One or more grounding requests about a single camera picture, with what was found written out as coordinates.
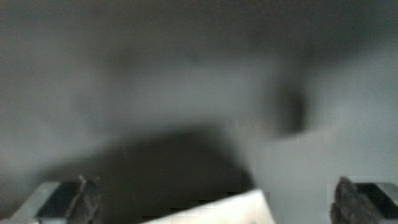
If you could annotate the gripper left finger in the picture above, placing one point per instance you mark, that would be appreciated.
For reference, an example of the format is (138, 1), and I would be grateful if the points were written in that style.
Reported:
(64, 203)

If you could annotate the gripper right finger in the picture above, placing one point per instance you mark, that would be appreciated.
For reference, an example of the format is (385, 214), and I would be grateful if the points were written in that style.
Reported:
(364, 203)

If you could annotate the white drawer tray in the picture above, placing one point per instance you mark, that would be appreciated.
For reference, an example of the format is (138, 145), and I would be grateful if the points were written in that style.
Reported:
(241, 209)

